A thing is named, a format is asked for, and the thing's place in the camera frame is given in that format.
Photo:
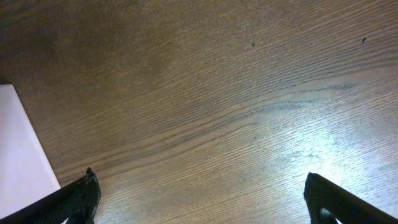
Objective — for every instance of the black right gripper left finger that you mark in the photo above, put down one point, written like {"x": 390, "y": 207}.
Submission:
{"x": 75, "y": 203}

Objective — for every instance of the pink cardboard box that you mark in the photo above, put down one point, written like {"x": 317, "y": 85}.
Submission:
{"x": 26, "y": 173}

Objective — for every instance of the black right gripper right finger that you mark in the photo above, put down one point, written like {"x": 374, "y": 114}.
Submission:
{"x": 329, "y": 203}

